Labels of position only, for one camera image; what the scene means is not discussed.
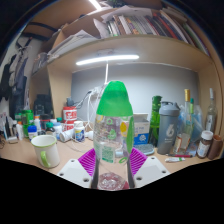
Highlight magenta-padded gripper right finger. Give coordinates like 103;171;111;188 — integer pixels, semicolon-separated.
125;146;172;190

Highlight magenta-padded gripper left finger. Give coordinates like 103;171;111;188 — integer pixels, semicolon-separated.
56;148;100;190

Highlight clear bottle with green cap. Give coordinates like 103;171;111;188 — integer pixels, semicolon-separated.
92;80;135;191

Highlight flat round red coaster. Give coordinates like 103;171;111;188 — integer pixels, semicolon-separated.
98;173;130;191

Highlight white pill bottle blue label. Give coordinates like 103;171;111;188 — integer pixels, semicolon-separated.
73;120;86;144

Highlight white and blue carton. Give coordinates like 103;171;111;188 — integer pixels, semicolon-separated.
133;113;151;146

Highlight grey shaker bottle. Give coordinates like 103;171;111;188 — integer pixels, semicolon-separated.
156;101;181;156

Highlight dark green glass bottle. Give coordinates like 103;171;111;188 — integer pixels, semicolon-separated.
148;95;163;148

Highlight red and white can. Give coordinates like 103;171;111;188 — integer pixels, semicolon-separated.
62;106;78;132

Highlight brown jar with white lid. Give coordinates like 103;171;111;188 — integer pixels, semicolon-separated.
196;130;215;159

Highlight green plastic container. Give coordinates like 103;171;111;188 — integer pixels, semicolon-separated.
20;109;35;138

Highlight brown ceramic mug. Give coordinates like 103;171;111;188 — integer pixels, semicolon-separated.
208;134;224;161

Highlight slim bottle with green cap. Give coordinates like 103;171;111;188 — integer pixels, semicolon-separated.
189;97;196;125

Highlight tall clear glass bottle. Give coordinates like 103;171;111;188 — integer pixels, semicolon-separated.
204;87;219;135

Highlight dark hanging clothes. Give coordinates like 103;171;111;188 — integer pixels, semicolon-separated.
0;38;35;118

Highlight white light bar under shelf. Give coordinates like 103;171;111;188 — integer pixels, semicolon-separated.
75;54;141;67

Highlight wooden shelf unit with books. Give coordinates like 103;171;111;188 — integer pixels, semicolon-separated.
29;0;224;135

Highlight white ceiling light tube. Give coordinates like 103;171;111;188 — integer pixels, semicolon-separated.
88;0;103;11

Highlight white mug with green handle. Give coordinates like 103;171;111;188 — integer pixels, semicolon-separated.
30;134;62;169

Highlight white wall power strip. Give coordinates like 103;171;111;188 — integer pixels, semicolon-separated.
94;84;108;98

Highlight black metal frame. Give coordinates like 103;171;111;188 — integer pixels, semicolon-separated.
23;20;60;43

